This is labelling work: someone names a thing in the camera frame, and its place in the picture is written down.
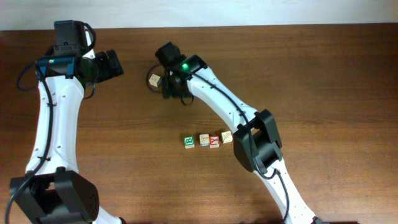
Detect red Y block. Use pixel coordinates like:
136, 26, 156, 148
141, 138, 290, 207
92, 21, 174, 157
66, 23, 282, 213
209, 136, 220, 148

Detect wooden leaf E block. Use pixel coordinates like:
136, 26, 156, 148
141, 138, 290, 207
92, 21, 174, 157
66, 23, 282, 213
221, 131, 233, 144

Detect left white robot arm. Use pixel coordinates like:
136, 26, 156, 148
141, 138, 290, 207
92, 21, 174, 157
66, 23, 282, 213
9, 50, 125, 223

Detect green B block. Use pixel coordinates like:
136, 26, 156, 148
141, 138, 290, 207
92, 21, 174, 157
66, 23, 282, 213
183, 136, 195, 149

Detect wooden block green side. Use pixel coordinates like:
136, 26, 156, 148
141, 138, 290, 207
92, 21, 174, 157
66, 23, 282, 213
149, 74, 161, 88

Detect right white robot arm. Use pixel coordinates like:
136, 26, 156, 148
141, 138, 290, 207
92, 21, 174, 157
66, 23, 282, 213
158, 54, 321, 224

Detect wooden block blue J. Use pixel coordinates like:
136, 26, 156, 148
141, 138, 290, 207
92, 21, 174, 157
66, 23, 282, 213
199, 134, 210, 147

